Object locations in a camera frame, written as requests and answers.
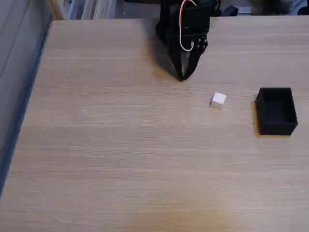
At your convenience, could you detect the white block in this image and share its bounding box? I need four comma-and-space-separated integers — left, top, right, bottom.
210, 92, 227, 110

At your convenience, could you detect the black box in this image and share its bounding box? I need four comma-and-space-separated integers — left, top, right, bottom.
255, 87, 299, 136

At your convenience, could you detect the dark blue object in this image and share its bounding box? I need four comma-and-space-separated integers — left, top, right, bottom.
221, 6, 239, 17

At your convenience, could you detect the white curtain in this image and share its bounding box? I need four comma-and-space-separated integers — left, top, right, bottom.
67, 0, 125, 20

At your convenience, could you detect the white and red servo cable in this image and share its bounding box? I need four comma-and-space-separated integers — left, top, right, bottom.
179, 0, 197, 52

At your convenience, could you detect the light wooden frame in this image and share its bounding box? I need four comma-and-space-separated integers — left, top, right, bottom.
46, 0, 67, 21

